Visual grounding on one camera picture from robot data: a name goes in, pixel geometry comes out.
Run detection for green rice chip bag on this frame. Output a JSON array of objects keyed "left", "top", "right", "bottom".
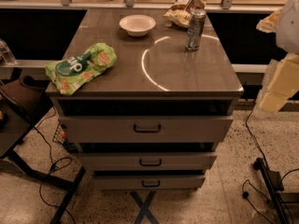
[{"left": 45, "top": 43, "right": 117, "bottom": 96}]

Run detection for blue tape cross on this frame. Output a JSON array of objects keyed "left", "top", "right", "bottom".
[{"left": 130, "top": 191, "right": 159, "bottom": 224}]

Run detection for middle drawer black handle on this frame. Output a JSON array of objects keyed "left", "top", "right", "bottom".
[{"left": 139, "top": 159, "right": 162, "bottom": 167}]

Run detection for bottom drawer black handle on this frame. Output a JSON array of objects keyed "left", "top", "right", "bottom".
[{"left": 141, "top": 180, "right": 161, "bottom": 188}]

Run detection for dark side table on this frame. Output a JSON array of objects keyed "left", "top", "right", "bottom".
[{"left": 0, "top": 76, "right": 85, "bottom": 224}]

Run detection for black stand with cables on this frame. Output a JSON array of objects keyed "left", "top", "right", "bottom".
[{"left": 241, "top": 109, "right": 299, "bottom": 224}]

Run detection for clear plastic water bottle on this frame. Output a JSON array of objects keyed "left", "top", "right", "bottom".
[{"left": 0, "top": 39, "right": 17, "bottom": 65}]

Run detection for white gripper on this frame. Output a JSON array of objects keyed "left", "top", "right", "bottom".
[{"left": 256, "top": 0, "right": 299, "bottom": 113}]

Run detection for black floor cable left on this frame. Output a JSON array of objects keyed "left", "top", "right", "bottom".
[{"left": 32, "top": 107, "right": 78, "bottom": 224}]

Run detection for top drawer black handle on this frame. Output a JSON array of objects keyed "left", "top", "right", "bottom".
[{"left": 133, "top": 124, "right": 162, "bottom": 133}]

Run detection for grey drawer cabinet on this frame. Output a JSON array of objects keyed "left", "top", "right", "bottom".
[{"left": 47, "top": 8, "right": 243, "bottom": 189}]

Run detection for drawer black handle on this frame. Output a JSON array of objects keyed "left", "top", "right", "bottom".
[
  {"left": 133, "top": 124, "right": 162, "bottom": 133},
  {"left": 141, "top": 180, "right": 161, "bottom": 188},
  {"left": 139, "top": 159, "right": 162, "bottom": 167}
]

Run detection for silver redbull can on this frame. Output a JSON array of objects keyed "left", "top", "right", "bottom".
[{"left": 185, "top": 9, "right": 206, "bottom": 50}]

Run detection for yellow brown chip bag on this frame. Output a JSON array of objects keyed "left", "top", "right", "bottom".
[{"left": 163, "top": 0, "right": 206, "bottom": 28}]

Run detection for white bowl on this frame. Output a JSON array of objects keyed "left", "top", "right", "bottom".
[{"left": 120, "top": 15, "right": 156, "bottom": 37}]

